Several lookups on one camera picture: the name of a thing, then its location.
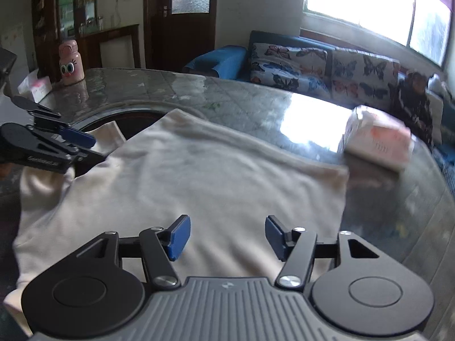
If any pink white tissue packet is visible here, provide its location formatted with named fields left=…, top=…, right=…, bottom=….
left=337, top=105, right=416, bottom=173

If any white pink tissue box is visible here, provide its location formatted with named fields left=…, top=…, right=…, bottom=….
left=17, top=68, right=53, bottom=102

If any dark wooden door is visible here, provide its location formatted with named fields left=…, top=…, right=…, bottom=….
left=143, top=0, right=220, bottom=70

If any dark wooden sideboard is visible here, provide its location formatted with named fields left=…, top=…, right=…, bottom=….
left=76, top=24, right=140, bottom=70

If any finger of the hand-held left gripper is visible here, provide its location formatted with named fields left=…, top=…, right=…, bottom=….
left=0, top=122, right=107, bottom=175
left=12, top=95, right=97, bottom=149

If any blue sofa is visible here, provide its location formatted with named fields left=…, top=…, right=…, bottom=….
left=182, top=30, right=455, bottom=197

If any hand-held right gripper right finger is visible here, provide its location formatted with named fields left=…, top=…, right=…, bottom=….
left=265, top=215, right=381, bottom=289

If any butterfly print cushion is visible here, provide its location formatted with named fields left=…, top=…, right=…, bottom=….
left=249, top=43, right=328, bottom=92
left=330, top=47, right=401, bottom=102

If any white cloth bundle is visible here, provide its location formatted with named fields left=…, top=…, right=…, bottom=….
left=426, top=74, right=455, bottom=102

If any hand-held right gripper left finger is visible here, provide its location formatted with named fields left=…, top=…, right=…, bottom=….
left=73, top=215, right=191, bottom=289

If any dark clothing pile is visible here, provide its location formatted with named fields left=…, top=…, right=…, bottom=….
left=390, top=70, right=444, bottom=144

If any dark wooden glass cabinet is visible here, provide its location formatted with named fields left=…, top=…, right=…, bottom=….
left=31, top=0, right=99, bottom=80

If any white t-shirt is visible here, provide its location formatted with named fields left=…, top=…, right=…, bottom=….
left=3, top=108, right=351, bottom=335

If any pink cartoon water bottle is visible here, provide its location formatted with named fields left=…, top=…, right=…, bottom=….
left=58, top=40, right=86, bottom=86

